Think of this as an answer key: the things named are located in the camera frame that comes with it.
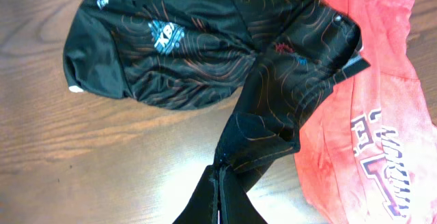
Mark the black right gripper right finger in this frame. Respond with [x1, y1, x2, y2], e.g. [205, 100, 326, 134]
[219, 167, 267, 224]

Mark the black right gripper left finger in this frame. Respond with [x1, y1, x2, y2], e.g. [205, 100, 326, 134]
[173, 165, 219, 224]

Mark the black printed cycling jersey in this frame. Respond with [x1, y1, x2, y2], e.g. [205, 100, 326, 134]
[63, 0, 369, 190]

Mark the red folded garment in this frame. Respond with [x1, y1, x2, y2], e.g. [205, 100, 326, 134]
[294, 0, 436, 223]

